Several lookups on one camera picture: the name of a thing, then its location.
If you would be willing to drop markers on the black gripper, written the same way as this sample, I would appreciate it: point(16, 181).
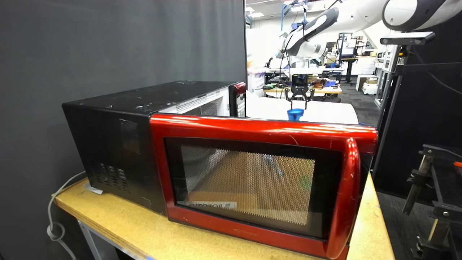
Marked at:
point(299, 90)

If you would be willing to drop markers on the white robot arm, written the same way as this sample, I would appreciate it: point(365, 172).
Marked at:
point(409, 21)

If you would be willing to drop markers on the blue plastic cup bowl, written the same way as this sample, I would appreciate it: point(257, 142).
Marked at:
point(295, 115)

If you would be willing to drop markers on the white table cloth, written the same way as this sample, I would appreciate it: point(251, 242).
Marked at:
point(318, 112)

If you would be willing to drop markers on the microwave door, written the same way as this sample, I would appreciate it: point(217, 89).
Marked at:
point(287, 184)

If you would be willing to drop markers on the black red microwave oven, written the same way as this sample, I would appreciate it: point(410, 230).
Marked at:
point(114, 141)

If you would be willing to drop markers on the black clamp tripod rig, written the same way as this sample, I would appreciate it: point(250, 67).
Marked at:
point(439, 172)

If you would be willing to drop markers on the black camera on stand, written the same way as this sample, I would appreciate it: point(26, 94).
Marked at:
point(409, 38)

